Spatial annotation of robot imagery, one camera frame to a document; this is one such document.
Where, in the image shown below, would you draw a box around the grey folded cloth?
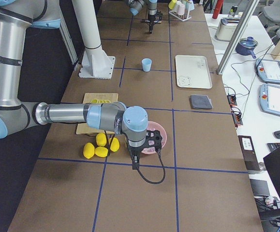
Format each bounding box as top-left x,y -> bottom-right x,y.
190,95 -> 213,109

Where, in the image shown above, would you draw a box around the mint green cup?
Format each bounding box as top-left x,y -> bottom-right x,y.
181,0 -> 195,12

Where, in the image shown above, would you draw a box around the red bottle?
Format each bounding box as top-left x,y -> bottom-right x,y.
212,0 -> 224,19

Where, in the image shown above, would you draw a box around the light blue plastic cup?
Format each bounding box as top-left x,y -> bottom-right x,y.
142,58 -> 152,72

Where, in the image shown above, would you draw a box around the steel muddler black tip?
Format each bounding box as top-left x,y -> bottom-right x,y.
141,19 -> 162,24

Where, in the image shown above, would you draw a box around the whole yellow lemon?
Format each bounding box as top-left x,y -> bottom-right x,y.
109,137 -> 120,152
83,143 -> 95,159
96,133 -> 107,147
95,146 -> 110,158

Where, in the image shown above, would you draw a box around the cream bear serving tray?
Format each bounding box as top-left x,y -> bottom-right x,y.
175,55 -> 212,89

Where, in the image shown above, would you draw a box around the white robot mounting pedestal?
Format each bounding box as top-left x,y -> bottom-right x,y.
72,0 -> 116,79

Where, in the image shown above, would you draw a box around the cream toaster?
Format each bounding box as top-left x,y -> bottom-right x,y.
215,17 -> 240,42

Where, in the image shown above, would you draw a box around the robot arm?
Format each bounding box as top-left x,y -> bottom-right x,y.
124,0 -> 158,34
0,28 -> 73,172

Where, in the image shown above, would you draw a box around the pink cup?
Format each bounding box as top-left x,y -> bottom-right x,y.
173,1 -> 185,17

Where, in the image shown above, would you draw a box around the blue saucepan with lid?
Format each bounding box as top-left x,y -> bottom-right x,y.
236,36 -> 258,59

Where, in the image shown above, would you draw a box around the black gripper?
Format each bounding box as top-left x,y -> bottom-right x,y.
128,145 -> 146,169
147,14 -> 156,33

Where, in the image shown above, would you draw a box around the yellow green cup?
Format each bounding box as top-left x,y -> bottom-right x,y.
168,0 -> 177,10

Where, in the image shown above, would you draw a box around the black box with label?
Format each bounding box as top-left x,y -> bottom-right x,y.
238,135 -> 263,174

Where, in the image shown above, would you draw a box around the black keyboard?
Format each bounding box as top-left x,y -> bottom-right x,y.
266,143 -> 280,152

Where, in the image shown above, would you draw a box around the pink bowl of ice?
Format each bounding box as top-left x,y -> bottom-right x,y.
142,121 -> 167,155

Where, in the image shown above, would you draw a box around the white wire cup rack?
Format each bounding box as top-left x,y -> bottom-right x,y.
169,10 -> 192,22

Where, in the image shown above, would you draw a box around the bamboo cutting board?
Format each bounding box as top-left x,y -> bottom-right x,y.
76,93 -> 118,135

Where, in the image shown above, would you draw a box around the aluminium frame post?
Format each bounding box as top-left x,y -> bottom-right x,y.
217,0 -> 259,75

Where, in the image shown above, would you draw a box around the teach pendant tablet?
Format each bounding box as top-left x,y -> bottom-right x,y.
259,84 -> 280,116
255,58 -> 280,84

